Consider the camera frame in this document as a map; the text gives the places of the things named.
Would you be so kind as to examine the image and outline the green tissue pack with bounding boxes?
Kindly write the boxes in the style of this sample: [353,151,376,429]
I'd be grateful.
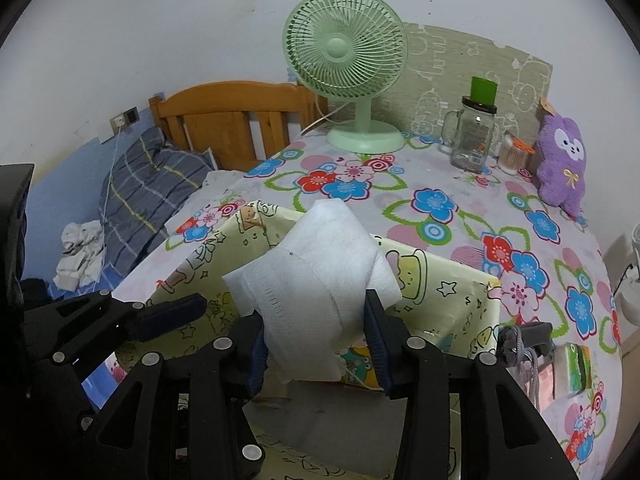
[552,342,593,401]

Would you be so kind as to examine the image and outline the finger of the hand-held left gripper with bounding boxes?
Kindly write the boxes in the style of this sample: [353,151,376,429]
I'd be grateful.
[30,290,208,367]

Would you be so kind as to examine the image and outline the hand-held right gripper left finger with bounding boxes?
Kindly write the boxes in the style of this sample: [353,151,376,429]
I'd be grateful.
[90,310,271,480]

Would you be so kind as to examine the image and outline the wooden bed headboard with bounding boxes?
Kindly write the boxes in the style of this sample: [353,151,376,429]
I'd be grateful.
[149,80,328,173]

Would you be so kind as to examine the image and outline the crumpled white grey cloth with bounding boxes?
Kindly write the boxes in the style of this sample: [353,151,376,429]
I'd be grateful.
[54,220,108,291]

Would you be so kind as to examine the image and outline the green desk fan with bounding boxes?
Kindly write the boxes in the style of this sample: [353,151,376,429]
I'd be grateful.
[282,0,408,153]

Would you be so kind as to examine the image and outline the cotton swab container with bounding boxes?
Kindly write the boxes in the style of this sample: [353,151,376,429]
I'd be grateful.
[497,132,536,176]

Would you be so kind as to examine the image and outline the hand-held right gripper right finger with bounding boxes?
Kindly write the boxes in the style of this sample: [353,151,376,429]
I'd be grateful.
[364,289,581,480]

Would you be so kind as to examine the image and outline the white fan power cord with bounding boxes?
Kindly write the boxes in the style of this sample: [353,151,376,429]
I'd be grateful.
[299,102,352,136]

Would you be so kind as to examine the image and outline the wall socket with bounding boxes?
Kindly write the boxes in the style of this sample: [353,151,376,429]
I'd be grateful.
[110,107,138,131]

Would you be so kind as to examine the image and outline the yellow printed storage box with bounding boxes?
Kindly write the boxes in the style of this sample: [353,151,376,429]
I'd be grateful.
[112,200,502,480]

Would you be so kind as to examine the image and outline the green printed backing board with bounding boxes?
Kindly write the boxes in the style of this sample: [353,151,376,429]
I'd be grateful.
[370,22,554,148]

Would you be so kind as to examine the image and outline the grey plaid pillow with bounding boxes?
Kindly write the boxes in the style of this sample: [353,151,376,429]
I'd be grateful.
[99,127,216,281]

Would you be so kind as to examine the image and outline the white bed cover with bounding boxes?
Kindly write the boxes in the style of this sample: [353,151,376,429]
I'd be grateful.
[200,169,251,201]

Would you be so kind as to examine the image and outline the glass jar with green lid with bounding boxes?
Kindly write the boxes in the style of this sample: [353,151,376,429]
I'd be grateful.
[442,76,501,173]

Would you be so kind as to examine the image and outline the purple plush bunny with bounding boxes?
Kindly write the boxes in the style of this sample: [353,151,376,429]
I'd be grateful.
[535,99,590,217]

